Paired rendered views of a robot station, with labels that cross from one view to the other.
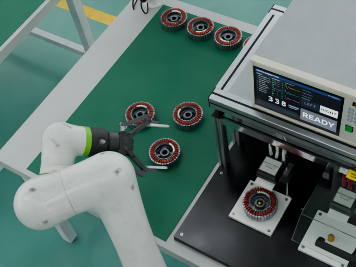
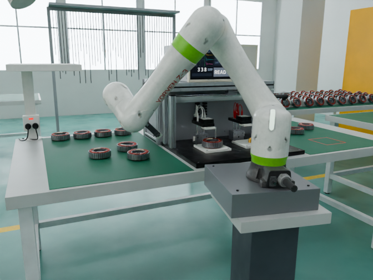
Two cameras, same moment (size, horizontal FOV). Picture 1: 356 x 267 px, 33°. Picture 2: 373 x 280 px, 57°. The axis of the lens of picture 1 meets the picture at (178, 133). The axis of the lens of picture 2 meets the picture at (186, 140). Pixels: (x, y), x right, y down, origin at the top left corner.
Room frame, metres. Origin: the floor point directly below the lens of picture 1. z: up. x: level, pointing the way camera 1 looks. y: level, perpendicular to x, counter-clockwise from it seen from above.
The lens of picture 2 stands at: (0.31, 1.48, 1.24)
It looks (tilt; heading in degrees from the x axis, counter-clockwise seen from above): 13 degrees down; 294
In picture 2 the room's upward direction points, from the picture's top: straight up
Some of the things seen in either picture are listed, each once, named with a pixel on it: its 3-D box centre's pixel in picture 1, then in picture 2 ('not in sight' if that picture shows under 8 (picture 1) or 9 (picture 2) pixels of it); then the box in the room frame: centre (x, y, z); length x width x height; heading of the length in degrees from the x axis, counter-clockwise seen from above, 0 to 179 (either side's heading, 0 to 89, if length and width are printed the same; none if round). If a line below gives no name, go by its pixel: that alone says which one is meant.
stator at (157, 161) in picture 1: (165, 153); (138, 154); (1.20, 0.06, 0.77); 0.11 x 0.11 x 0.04
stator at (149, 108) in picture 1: (140, 115); (99, 153); (1.39, 0.12, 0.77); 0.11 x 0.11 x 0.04
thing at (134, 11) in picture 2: not in sight; (117, 77); (3.34, -2.87, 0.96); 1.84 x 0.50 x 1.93; 48
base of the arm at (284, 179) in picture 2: not in sight; (273, 174); (0.48, 0.35, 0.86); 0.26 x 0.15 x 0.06; 122
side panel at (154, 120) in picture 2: not in sight; (151, 114); (1.33, -0.32, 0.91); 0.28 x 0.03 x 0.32; 138
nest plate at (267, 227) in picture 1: (260, 207); (212, 147); (0.90, -0.21, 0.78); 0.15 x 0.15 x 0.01; 48
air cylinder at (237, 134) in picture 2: not in sight; (236, 134); (0.84, -0.48, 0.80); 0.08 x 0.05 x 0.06; 48
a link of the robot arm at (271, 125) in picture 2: not in sight; (270, 134); (0.51, 0.29, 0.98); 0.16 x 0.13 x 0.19; 100
